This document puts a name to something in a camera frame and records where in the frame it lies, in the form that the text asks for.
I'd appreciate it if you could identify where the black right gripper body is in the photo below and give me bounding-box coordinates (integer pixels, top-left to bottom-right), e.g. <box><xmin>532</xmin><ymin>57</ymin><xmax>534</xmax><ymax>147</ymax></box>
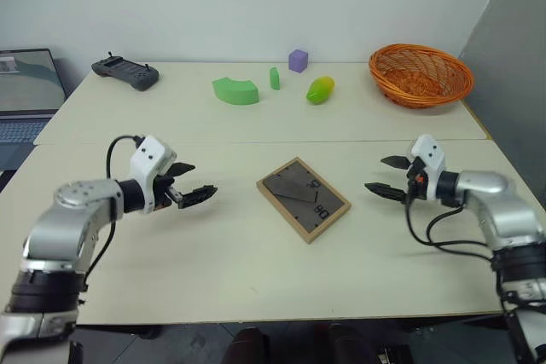
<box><xmin>404</xmin><ymin>157</ymin><xmax>427</xmax><ymax>205</ymax></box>

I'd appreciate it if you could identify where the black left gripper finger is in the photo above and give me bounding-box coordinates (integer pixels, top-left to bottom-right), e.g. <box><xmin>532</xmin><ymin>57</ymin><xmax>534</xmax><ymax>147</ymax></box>
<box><xmin>164</xmin><ymin>162</ymin><xmax>197</xmax><ymax>177</ymax></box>
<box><xmin>178</xmin><ymin>185</ymin><xmax>219</xmax><ymax>211</ymax></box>

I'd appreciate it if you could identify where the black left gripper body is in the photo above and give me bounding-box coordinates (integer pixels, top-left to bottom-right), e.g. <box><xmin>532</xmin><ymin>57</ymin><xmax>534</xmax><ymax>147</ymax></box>
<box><xmin>153</xmin><ymin>173</ymin><xmax>185</xmax><ymax>211</ymax></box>

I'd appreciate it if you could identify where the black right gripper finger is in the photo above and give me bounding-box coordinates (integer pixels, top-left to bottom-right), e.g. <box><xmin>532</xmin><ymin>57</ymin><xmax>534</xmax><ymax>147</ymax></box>
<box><xmin>380</xmin><ymin>156</ymin><xmax>414</xmax><ymax>170</ymax></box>
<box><xmin>363</xmin><ymin>182</ymin><xmax>410</xmax><ymax>203</ymax></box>

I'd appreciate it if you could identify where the orange wicker basket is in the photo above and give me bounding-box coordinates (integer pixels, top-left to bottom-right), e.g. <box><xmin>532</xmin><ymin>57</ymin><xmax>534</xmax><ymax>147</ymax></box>
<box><xmin>369</xmin><ymin>43</ymin><xmax>475</xmax><ymax>110</ymax></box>

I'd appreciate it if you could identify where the green curved arch block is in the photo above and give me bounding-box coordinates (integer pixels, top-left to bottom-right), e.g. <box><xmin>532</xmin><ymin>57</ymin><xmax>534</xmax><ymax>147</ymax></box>
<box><xmin>212</xmin><ymin>77</ymin><xmax>262</xmax><ymax>107</ymax></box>

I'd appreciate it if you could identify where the green yellow toy mango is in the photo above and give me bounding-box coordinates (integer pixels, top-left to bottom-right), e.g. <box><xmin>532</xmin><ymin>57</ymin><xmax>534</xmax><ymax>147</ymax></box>
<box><xmin>305</xmin><ymin>76</ymin><xmax>336</xmax><ymax>106</ymax></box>

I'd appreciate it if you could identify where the dark grey handheld controller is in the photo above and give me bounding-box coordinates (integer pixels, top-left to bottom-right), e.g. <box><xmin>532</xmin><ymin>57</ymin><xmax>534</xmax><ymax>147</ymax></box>
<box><xmin>90</xmin><ymin>50</ymin><xmax>160</xmax><ymax>92</ymax></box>

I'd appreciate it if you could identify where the purple cube block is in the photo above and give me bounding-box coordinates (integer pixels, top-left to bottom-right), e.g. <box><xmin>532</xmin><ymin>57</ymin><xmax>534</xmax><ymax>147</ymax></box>
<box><xmin>288</xmin><ymin>49</ymin><xmax>310</xmax><ymax>73</ymax></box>

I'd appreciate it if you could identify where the dark rounded shape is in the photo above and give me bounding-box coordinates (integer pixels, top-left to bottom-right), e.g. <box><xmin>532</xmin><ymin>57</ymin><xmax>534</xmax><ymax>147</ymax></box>
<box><xmin>224</xmin><ymin>326</ymin><xmax>272</xmax><ymax>364</ymax></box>

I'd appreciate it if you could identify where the grey laptop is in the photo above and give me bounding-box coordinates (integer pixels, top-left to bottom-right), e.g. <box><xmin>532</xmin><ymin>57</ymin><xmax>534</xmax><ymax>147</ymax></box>
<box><xmin>0</xmin><ymin>48</ymin><xmax>69</xmax><ymax>172</ymax></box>

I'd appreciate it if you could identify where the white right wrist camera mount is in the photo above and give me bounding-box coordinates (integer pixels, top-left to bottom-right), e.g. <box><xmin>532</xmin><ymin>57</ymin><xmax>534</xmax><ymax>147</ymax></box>
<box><xmin>404</xmin><ymin>134</ymin><xmax>448</xmax><ymax>201</ymax></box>

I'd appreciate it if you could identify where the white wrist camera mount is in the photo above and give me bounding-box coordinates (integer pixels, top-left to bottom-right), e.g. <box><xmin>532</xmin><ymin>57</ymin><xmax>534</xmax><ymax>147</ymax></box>
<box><xmin>129</xmin><ymin>135</ymin><xmax>177</xmax><ymax>215</ymax></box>
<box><xmin>404</xmin><ymin>134</ymin><xmax>448</xmax><ymax>201</ymax></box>

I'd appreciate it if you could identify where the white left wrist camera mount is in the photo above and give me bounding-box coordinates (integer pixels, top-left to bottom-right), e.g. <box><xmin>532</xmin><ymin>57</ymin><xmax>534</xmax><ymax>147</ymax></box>
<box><xmin>129</xmin><ymin>135</ymin><xmax>177</xmax><ymax>215</ymax></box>

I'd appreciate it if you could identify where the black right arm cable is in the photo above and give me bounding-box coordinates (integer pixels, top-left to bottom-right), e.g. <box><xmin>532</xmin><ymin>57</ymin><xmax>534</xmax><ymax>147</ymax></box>
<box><xmin>404</xmin><ymin>193</ymin><xmax>496</xmax><ymax>263</ymax></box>

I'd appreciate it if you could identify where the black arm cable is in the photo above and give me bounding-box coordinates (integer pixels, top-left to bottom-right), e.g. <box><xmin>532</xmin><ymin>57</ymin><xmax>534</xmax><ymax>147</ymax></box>
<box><xmin>404</xmin><ymin>193</ymin><xmax>496</xmax><ymax>263</ymax></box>
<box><xmin>83</xmin><ymin>136</ymin><xmax>143</xmax><ymax>303</ymax></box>

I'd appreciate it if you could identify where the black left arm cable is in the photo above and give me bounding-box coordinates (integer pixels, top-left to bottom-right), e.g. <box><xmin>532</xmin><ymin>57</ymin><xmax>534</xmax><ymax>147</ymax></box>
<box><xmin>83</xmin><ymin>136</ymin><xmax>143</xmax><ymax>303</ymax></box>

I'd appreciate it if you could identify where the wooden framed grey board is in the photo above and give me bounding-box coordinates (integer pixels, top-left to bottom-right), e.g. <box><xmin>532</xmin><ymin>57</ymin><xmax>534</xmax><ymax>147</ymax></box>
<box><xmin>255</xmin><ymin>157</ymin><xmax>352</xmax><ymax>246</ymax></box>

